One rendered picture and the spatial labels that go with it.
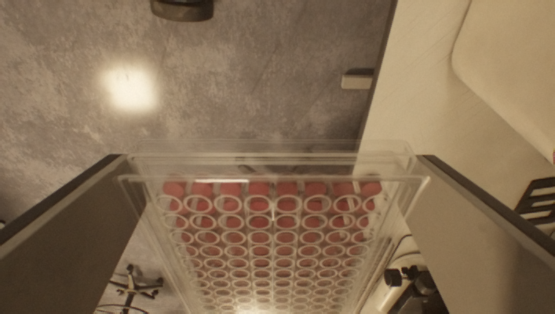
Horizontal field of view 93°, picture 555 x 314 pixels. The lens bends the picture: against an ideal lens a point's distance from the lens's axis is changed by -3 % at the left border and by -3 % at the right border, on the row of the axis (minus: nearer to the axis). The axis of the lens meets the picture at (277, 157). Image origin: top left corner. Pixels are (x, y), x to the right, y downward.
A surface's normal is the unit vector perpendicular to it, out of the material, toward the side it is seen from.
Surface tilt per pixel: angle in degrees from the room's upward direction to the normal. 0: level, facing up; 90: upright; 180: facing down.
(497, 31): 90
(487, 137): 0
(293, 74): 0
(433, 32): 0
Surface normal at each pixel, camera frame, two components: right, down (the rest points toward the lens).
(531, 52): -1.00, -0.01
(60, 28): 0.01, 0.66
